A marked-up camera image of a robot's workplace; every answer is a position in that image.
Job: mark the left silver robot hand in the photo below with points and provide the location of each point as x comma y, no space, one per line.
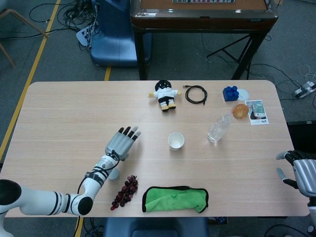
119,142

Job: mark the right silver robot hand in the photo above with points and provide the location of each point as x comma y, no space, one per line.
304,175

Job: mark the small white paper cup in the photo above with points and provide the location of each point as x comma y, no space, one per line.
176,142

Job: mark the clear plastic bottle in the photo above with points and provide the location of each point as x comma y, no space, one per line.
217,130

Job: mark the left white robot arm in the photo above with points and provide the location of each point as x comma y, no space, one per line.
37,202

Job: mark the small grey round lid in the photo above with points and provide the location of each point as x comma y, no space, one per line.
115,175

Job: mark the black box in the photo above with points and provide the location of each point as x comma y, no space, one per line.
302,135

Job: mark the dark red grape bunch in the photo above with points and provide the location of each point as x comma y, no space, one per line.
127,190

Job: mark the black-haired plush doll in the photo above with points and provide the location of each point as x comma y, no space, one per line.
165,95

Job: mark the printed photo card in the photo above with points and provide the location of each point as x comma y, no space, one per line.
259,113

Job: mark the green black-edged microfiber cloth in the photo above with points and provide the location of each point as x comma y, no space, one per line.
172,200

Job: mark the grey floor power strip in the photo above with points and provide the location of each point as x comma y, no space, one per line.
303,89

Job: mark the dark blue padded seat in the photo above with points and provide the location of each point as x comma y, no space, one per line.
153,228

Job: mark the white round disc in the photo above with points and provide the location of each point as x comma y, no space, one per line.
244,94

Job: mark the blue toy building block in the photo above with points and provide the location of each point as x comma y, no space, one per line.
230,95

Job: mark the white power strip with plugs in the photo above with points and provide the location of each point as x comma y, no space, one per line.
84,34

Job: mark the black tripod stand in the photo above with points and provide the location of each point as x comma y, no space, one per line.
228,53

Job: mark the brown mahjong table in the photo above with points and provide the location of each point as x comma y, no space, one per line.
202,19

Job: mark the face-up mahjong tile row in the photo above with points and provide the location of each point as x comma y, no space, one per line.
202,1

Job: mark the white wooden-legged chair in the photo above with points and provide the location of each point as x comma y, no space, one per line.
14,14

